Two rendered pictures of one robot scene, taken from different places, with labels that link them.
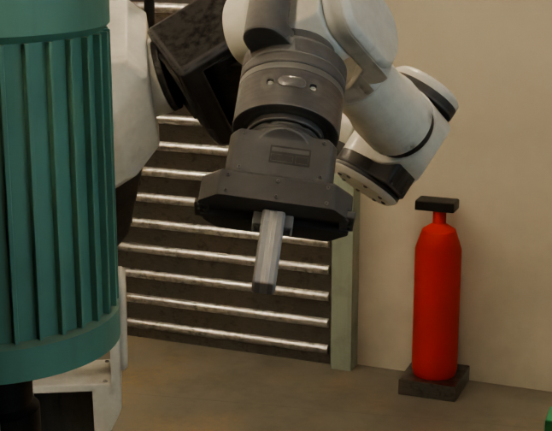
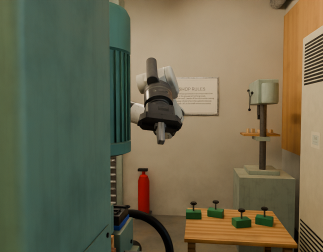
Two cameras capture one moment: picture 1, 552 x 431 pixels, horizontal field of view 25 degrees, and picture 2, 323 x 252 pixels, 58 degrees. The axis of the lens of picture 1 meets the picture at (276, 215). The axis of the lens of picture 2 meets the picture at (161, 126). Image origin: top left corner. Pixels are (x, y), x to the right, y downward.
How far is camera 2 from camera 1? 0.33 m
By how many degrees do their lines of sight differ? 19
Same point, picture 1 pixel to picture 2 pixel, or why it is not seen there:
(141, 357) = not seen: hidden behind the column
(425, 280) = (141, 188)
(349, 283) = (121, 191)
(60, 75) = (122, 62)
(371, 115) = not seen: hidden behind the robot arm
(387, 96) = (174, 104)
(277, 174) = (161, 112)
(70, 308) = (123, 134)
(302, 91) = (164, 92)
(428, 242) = (141, 179)
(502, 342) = (160, 203)
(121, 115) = not seen: hidden behind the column
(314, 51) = (165, 84)
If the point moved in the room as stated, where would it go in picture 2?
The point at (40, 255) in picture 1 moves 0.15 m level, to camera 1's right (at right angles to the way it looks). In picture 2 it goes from (116, 115) to (186, 115)
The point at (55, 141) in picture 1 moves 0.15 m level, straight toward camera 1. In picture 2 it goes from (122, 81) to (150, 71)
